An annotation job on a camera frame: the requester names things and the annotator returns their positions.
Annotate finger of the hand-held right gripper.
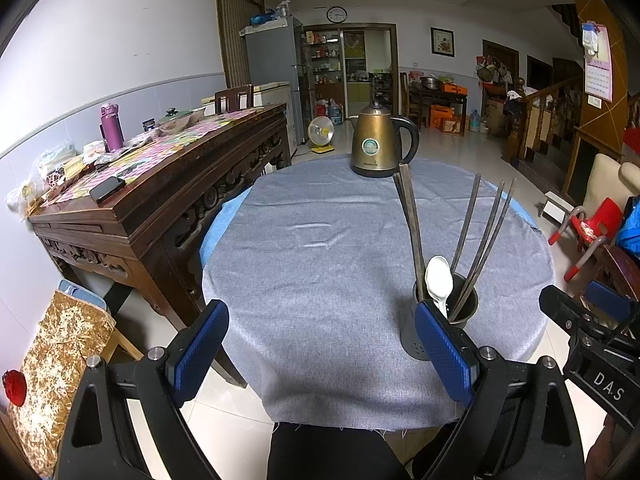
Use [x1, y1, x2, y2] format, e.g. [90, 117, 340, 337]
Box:
[539, 285, 601, 343]
[586, 280, 633, 328]

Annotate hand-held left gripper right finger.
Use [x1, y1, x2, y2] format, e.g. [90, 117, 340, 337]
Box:
[414, 300, 588, 480]

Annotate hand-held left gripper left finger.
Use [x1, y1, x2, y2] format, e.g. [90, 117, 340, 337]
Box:
[52, 299, 231, 480]

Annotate metal utensil holder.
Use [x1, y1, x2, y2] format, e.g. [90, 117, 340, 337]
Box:
[401, 280, 479, 362]

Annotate white plastic spoon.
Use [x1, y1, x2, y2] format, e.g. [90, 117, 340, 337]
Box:
[425, 256, 454, 320]

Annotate bundle of dark chopsticks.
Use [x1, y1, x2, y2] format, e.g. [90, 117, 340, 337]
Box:
[392, 164, 517, 321]

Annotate dark wooden stool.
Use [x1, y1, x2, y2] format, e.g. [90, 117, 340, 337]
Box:
[592, 245, 640, 301]

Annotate blue jacket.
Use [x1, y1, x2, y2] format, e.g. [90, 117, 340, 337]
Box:
[616, 195, 640, 261]

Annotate red child chair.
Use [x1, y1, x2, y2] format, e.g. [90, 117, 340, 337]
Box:
[548, 197, 623, 282]

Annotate white step stool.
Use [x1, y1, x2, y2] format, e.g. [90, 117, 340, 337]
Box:
[539, 191, 573, 221]

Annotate blue round table cover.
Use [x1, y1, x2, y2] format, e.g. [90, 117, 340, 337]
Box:
[200, 180, 543, 268]

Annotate beige sofa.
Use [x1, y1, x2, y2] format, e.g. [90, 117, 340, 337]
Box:
[587, 152, 640, 221]

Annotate gold patterned cushioned chair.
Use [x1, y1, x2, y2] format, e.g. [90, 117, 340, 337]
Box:
[0, 280, 143, 480]

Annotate person's dark trouser legs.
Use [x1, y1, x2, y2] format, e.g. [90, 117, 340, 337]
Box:
[266, 420, 406, 480]

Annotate grey tablecloth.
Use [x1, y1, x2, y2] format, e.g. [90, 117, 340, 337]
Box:
[201, 155, 556, 431]

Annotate carved wooden sideboard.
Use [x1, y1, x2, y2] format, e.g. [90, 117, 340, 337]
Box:
[27, 104, 292, 388]

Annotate brown tiled pillar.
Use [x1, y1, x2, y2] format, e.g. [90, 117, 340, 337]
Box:
[560, 0, 626, 201]

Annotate black smartphone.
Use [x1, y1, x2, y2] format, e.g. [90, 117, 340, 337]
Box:
[89, 176, 127, 204]

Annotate red round ornament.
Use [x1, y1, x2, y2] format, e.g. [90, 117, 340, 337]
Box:
[2, 370, 27, 407]

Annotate wooden stair railing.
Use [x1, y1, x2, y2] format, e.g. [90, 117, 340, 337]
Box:
[502, 77, 583, 163]

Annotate checkered pink table runner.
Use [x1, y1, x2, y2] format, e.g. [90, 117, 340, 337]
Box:
[40, 108, 266, 206]

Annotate bronze electric kettle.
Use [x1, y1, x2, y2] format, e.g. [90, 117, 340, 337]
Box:
[348, 101, 420, 179]

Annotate orange cardboard boxes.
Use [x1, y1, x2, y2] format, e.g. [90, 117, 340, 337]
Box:
[430, 105, 465, 136]

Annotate lidded green bowl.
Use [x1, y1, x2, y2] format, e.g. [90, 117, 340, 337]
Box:
[159, 107, 191, 133]

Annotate pile of snack packets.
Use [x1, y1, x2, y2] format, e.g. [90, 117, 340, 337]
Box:
[5, 142, 108, 218]

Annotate purple thermos bottle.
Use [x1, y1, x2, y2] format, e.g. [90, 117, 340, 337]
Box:
[100, 103, 125, 152]

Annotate dark wooden side table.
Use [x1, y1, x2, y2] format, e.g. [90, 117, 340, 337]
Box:
[407, 82, 468, 131]

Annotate round electric heater fan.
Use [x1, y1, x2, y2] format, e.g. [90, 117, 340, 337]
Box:
[306, 116, 335, 154]

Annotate dark wooden dining chair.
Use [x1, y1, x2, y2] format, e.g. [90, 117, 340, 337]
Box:
[214, 85, 253, 113]

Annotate white chest freezer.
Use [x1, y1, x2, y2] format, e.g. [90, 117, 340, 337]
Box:
[201, 81, 292, 161]

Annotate grey refrigerator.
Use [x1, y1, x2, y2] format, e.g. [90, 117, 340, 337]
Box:
[240, 15, 317, 146]

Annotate wooden shelf cabinet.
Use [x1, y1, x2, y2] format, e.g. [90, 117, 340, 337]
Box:
[302, 30, 346, 106]

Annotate brown door curtain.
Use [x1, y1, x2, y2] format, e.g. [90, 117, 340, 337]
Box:
[215, 0, 266, 88]

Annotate pink wall calendar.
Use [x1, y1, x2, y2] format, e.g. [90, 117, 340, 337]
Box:
[580, 22, 613, 102]

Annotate framed wall picture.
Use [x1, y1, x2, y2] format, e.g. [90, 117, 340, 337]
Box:
[430, 27, 455, 57]

